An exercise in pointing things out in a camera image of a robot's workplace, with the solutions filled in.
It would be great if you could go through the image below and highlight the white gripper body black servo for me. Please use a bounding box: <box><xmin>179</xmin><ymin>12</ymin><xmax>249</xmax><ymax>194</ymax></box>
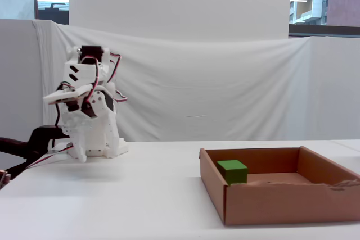
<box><xmin>65</xmin><ymin>82</ymin><xmax>119</xmax><ymax>120</ymax></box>

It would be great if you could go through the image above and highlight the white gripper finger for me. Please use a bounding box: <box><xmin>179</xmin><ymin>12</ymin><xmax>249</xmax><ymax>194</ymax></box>
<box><xmin>85</xmin><ymin>109</ymin><xmax>120</xmax><ymax>158</ymax></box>
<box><xmin>61</xmin><ymin>110</ymin><xmax>87</xmax><ymax>164</ymax></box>

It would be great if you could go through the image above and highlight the green cube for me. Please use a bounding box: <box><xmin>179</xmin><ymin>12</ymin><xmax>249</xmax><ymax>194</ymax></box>
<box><xmin>216</xmin><ymin>160</ymin><xmax>249</xmax><ymax>186</ymax></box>

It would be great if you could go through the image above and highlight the brown cardboard box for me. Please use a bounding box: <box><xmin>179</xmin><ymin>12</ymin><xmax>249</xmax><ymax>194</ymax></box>
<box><xmin>199</xmin><ymin>146</ymin><xmax>360</xmax><ymax>227</ymax></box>

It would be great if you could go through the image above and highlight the black table clamp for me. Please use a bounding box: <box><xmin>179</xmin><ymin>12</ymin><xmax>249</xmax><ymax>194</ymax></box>
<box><xmin>0</xmin><ymin>124</ymin><xmax>71</xmax><ymax>180</ymax></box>

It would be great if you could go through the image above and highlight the white partition panel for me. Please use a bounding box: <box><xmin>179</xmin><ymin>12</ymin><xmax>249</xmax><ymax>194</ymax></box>
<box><xmin>0</xmin><ymin>18</ymin><xmax>46</xmax><ymax>139</ymax></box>

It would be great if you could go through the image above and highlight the white backdrop cloth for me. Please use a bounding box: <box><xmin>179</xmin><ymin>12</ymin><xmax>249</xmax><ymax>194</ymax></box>
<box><xmin>32</xmin><ymin>19</ymin><xmax>360</xmax><ymax>142</ymax></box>

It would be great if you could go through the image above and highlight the dark window sill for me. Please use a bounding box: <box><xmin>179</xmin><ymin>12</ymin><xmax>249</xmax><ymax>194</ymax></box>
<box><xmin>289</xmin><ymin>24</ymin><xmax>360</xmax><ymax>39</ymax></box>

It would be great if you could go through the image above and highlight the red white black servo cable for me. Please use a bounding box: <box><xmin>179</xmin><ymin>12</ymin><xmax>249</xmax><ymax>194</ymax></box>
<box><xmin>112</xmin><ymin>89</ymin><xmax>129</xmax><ymax>103</ymax></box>
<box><xmin>106</xmin><ymin>53</ymin><xmax>123</xmax><ymax>83</ymax></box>
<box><xmin>26</xmin><ymin>143</ymin><xmax>75</xmax><ymax>169</ymax></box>
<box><xmin>81</xmin><ymin>56</ymin><xmax>101</xmax><ymax>103</ymax></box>

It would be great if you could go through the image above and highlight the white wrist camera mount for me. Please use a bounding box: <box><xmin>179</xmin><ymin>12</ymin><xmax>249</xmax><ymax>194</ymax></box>
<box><xmin>42</xmin><ymin>84</ymin><xmax>96</xmax><ymax>106</ymax></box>

